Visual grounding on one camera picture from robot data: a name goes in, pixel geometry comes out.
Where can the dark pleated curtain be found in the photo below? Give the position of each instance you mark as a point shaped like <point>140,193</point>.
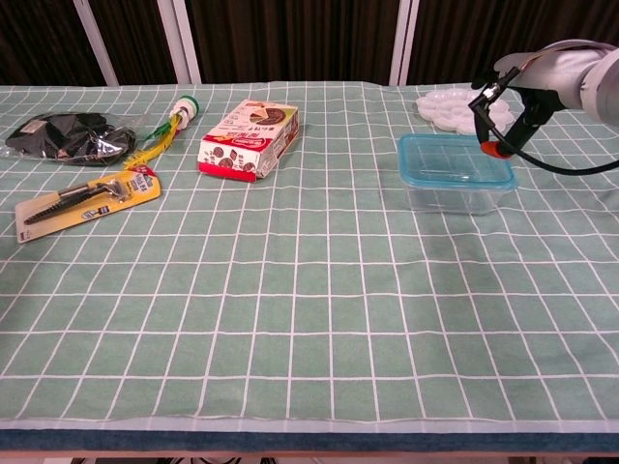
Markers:
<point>300,38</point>

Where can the green checkered tablecloth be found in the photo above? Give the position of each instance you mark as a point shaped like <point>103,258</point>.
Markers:
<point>290,290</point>

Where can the green yellow toy white cap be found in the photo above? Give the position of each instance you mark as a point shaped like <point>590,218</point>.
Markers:
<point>162,137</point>

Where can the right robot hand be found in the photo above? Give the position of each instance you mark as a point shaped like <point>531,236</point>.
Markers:
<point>556,72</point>

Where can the red white cookie box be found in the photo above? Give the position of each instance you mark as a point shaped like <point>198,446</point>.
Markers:
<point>246,140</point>

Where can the white flower paint palette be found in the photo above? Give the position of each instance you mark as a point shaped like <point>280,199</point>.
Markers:
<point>445,108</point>

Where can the dark blue table underlay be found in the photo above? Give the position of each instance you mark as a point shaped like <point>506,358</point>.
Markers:
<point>309,441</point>

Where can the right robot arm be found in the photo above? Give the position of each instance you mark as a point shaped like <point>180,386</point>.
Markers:
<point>604,87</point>

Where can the black fabric in clear bag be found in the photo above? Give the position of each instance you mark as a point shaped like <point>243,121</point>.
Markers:
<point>67,137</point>

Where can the blue container lid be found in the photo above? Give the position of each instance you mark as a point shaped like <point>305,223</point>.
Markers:
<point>445,159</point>

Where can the razor in yellow pack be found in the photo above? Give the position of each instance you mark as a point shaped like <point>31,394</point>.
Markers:
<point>87,205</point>

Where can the clear plastic container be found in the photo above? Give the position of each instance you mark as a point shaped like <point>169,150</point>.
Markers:
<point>450,200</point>

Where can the white frame post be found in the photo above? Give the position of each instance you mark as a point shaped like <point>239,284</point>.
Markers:
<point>180,43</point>
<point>94,43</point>
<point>403,43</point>

